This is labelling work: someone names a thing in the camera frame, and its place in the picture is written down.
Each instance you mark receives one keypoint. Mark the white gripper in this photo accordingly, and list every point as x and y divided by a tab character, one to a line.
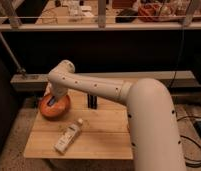
57	91

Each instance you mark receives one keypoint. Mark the white plastic bottle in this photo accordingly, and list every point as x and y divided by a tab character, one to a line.
68	137

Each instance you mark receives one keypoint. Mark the black battery pair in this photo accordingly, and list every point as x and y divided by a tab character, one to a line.
91	101

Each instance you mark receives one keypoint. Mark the orange ceramic bowl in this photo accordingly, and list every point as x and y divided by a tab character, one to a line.
51	108

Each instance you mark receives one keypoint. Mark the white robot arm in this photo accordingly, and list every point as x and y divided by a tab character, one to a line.
154	134

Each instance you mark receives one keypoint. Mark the metal diagonal rod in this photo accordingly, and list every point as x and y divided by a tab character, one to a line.
20	69

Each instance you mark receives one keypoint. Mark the wooden board table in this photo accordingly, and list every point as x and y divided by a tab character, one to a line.
104	132

